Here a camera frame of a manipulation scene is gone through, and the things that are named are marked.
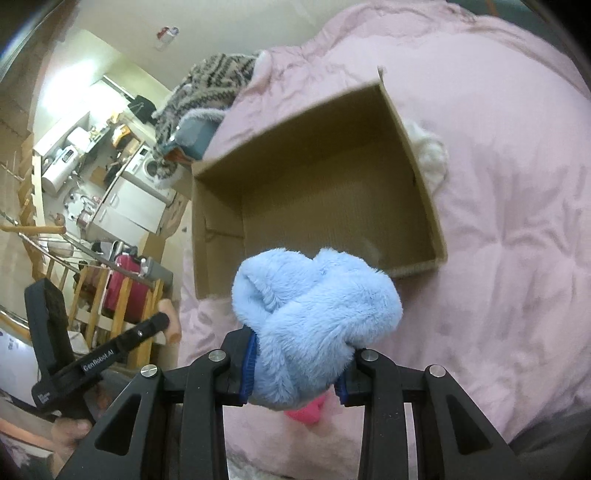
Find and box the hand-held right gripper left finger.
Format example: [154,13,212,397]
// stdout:
[54,327,258,480]

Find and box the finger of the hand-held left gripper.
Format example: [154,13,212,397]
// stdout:
[131,312,171,346]

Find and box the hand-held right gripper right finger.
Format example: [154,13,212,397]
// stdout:
[335,347,532,480]

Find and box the light blue fluffy sock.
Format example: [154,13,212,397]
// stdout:
[232,247,404,412]

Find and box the brown cardboard box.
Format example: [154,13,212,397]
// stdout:
[190,66,450,302]

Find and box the pink soft item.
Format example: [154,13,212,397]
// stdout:
[283,396,325,426]

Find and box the white fluffy soft item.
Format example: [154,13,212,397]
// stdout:
[405,119,450,197]

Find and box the person's left hand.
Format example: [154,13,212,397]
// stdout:
[50,416,94,463]

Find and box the wooden stair railing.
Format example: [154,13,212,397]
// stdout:
[0,152,164,370]

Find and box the red suitcase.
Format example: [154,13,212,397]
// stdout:
[100,253,157,325]

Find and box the white kitchen cabinet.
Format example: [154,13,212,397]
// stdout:
[87,174,168,237]

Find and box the white washing machine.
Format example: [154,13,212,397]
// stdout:
[121,147,180,192]

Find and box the white kitchen appliance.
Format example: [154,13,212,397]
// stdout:
[41,147,80,195]

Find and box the teal storage box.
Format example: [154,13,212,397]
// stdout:
[161,115,220,163]

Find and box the grey-blue fluffy cloth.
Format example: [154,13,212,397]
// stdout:
[178,107,229,139]

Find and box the black hanging bag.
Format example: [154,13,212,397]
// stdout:
[133,94,158,126]

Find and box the grey cloth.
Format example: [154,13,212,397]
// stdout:
[507,408,591,480]

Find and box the pink quilted blanket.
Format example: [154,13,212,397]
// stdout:
[177,0,591,480]

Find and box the ceiling fixture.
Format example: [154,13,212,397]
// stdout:
[154,25,182,51]

